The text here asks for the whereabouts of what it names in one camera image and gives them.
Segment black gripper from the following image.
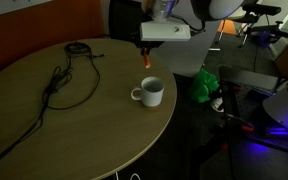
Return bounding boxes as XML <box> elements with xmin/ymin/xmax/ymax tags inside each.
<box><xmin>132</xmin><ymin>31</ymin><xmax>167</xmax><ymax>56</ymax></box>

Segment orange marker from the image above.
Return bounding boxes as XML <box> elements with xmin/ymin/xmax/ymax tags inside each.
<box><xmin>143</xmin><ymin>52</ymin><xmax>152</xmax><ymax>70</ymax></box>

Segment white ceramic cup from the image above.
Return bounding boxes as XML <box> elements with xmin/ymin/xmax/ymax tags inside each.
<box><xmin>130</xmin><ymin>76</ymin><xmax>165</xmax><ymax>109</ymax></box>

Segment dark office chair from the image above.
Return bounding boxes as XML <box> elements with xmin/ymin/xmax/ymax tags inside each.
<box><xmin>108</xmin><ymin>0</ymin><xmax>146</xmax><ymax>43</ymax></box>

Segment green plastic bag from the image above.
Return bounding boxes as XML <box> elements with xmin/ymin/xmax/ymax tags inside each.
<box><xmin>188</xmin><ymin>67</ymin><xmax>220</xmax><ymax>104</ymax></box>

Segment orange chair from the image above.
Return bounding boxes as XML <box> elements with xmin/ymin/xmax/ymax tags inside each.
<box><xmin>216</xmin><ymin>18</ymin><xmax>239</xmax><ymax>35</ymax></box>

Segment black robot platform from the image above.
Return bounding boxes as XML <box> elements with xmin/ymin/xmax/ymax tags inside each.
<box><xmin>218</xmin><ymin>64</ymin><xmax>288</xmax><ymax>158</ymax></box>

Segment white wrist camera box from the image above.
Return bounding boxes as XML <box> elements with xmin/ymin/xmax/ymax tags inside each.
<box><xmin>139</xmin><ymin>21</ymin><xmax>192</xmax><ymax>43</ymax></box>

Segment coiled dark cable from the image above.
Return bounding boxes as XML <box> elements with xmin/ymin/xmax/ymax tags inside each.
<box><xmin>63</xmin><ymin>40</ymin><xmax>106</xmax><ymax>61</ymax></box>

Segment black clamp with red handle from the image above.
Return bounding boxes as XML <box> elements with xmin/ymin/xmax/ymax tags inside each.
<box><xmin>224</xmin><ymin>112</ymin><xmax>255</xmax><ymax>133</ymax></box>
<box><xmin>221</xmin><ymin>82</ymin><xmax>242</xmax><ymax>94</ymax></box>

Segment long black cable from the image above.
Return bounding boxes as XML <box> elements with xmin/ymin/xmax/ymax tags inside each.
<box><xmin>0</xmin><ymin>54</ymin><xmax>102</xmax><ymax>175</ymax></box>

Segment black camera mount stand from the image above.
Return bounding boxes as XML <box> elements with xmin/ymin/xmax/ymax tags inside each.
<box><xmin>238</xmin><ymin>2</ymin><xmax>288</xmax><ymax>43</ymax></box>

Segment white floor cable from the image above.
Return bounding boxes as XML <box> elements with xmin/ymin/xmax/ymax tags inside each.
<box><xmin>111</xmin><ymin>171</ymin><xmax>142</xmax><ymax>180</ymax></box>

